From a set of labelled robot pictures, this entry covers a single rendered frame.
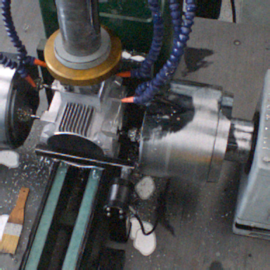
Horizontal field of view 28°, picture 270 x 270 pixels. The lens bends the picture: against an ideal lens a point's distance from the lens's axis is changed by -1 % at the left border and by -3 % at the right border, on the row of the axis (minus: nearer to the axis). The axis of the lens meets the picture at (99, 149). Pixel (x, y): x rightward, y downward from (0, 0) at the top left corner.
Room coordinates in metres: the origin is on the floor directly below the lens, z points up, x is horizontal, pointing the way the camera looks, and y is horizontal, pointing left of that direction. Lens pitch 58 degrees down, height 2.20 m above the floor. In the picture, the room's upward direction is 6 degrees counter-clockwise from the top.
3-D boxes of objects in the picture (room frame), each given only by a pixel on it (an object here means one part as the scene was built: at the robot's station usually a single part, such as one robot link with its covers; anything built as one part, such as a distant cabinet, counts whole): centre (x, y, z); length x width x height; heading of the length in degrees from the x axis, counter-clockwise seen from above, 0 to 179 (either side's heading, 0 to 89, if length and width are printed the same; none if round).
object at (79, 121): (0.83, 0.03, 1.01); 0.20 x 0.19 x 0.19; 161
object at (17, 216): (0.66, 0.25, 0.80); 0.21 x 0.05 x 0.01; 163
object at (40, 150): (0.71, 0.04, 1.01); 0.26 x 0.04 x 0.03; 71
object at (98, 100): (0.86, 0.01, 1.11); 0.12 x 0.11 x 0.07; 161
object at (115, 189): (0.75, -0.13, 0.92); 0.45 x 0.13 x 0.24; 161
